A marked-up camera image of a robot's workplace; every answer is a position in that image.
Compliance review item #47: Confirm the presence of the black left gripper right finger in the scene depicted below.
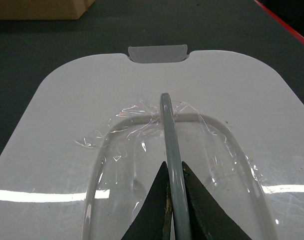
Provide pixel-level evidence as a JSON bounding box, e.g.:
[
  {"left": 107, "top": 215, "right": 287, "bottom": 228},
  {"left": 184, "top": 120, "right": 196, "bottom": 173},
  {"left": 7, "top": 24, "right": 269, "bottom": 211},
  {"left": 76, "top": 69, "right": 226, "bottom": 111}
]
[{"left": 182, "top": 162, "right": 249, "bottom": 240}]

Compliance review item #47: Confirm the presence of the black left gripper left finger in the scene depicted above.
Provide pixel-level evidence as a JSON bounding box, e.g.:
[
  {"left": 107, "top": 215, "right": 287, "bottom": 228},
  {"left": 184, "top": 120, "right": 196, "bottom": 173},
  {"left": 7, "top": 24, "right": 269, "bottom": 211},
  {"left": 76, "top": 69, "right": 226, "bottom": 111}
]
[{"left": 122, "top": 162, "right": 171, "bottom": 240}]

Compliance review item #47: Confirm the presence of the white lid with grey handle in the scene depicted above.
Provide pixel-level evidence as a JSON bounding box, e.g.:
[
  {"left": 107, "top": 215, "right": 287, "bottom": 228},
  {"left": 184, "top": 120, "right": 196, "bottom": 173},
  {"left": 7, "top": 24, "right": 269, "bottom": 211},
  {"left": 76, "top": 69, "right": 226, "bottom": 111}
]
[{"left": 0, "top": 50, "right": 304, "bottom": 240}]

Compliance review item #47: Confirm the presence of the brown cardboard box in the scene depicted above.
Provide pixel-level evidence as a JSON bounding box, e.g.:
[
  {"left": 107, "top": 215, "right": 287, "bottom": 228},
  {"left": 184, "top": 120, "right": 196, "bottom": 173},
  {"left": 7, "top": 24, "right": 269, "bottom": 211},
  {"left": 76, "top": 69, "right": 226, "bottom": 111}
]
[{"left": 0, "top": 0, "right": 94, "bottom": 21}]

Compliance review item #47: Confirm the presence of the black table mat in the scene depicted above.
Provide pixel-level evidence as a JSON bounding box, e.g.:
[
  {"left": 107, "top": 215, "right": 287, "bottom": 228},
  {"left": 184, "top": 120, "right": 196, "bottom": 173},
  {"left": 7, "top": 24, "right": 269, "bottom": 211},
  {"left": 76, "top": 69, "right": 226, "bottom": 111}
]
[{"left": 0, "top": 0, "right": 304, "bottom": 154}]

